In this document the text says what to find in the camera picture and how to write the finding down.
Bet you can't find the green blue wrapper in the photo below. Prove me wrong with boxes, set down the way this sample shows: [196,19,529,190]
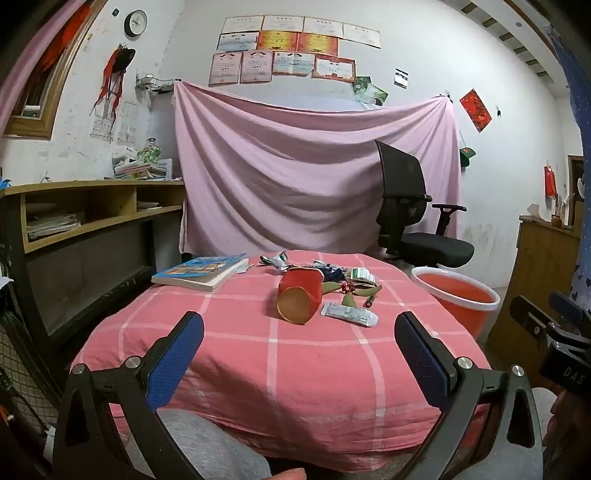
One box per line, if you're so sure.
[259,251,291,271]

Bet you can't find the wooden desk with shelf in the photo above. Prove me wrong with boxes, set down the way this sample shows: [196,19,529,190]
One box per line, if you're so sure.
[0,179,186,352]

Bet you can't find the pink checked tablecloth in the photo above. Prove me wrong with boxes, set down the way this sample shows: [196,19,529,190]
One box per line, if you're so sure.
[69,250,492,474]

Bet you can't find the thick stack of papers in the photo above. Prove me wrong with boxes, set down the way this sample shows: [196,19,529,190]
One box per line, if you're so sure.
[25,213,83,241]

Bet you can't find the red cloth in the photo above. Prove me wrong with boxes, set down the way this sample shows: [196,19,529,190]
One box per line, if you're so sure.
[34,2,93,75]

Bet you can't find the wooden picture frame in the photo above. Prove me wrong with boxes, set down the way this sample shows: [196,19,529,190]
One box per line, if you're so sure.
[567,154,587,227]

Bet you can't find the hanging pink sheet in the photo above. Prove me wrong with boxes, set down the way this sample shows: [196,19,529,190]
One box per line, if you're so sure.
[173,79,465,260]

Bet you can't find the red bucket with white rim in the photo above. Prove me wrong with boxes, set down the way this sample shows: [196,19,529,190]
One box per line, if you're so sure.
[411,266,502,337]

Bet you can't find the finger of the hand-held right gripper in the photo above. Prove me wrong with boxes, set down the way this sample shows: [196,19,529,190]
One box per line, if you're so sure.
[549,291,591,330]
[509,295,575,344]

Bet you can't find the red paper cup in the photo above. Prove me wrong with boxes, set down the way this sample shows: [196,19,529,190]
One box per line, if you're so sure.
[277,268,323,326]

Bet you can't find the person's left leg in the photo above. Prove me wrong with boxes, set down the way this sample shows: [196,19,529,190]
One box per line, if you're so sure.
[124,408,273,480]

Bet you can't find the blue dotted curtain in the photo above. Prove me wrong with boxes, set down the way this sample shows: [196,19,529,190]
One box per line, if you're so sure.
[549,23,591,301]

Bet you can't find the hanging red ribbons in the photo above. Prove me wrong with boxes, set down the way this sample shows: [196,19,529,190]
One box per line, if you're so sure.
[95,44,137,125]

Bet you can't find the wire wall shelf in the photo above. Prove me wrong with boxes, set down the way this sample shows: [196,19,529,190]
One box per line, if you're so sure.
[135,74,178,94]

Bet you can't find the beige patterned bag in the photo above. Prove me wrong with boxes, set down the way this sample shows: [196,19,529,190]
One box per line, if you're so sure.
[0,318,61,425]

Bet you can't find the glass jar with green contents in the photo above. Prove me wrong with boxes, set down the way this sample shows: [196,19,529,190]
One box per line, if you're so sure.
[137,137,162,163]

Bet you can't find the person's right leg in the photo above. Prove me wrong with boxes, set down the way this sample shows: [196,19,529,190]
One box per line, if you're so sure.
[462,388,557,480]

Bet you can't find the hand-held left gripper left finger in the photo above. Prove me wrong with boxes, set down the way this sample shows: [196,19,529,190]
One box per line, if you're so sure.
[52,311,206,480]

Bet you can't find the paper wall calendar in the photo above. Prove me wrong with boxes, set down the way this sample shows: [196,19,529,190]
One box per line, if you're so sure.
[90,99,139,144]

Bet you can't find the wooden cabinet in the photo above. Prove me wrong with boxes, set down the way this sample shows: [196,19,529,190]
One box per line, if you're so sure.
[486,215,591,384]

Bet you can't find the black office chair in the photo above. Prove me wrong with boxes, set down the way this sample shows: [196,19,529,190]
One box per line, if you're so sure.
[375,140,475,269]

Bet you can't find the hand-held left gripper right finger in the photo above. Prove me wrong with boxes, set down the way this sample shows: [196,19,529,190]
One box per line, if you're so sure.
[394,311,546,480]

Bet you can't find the red paper wall decoration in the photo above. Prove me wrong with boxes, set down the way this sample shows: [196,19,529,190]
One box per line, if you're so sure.
[459,89,492,134]

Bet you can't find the round wall clock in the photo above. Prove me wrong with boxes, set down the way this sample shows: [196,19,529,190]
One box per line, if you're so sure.
[124,10,148,38]

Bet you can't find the person's leg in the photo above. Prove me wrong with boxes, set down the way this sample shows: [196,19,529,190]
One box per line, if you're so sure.
[124,408,273,480]
[462,388,557,480]

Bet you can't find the blue illustrated book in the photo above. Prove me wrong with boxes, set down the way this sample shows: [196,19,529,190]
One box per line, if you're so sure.
[151,253,249,292]

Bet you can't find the long white packet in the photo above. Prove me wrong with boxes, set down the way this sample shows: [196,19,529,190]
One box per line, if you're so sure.
[321,302,379,328]

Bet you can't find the person's right hand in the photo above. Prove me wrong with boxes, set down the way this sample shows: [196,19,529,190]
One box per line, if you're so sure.
[545,392,591,450]

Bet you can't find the group of wall certificates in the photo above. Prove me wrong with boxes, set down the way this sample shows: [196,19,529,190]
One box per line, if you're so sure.
[208,15,382,88]

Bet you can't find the pink curtain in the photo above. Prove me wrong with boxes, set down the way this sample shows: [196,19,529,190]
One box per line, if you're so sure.
[0,0,88,134]

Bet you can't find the wooden window frame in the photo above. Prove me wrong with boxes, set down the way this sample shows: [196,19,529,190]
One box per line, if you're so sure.
[2,0,109,140]

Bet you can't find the stack of books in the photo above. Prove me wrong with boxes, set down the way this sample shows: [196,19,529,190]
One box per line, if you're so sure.
[113,159,174,181]

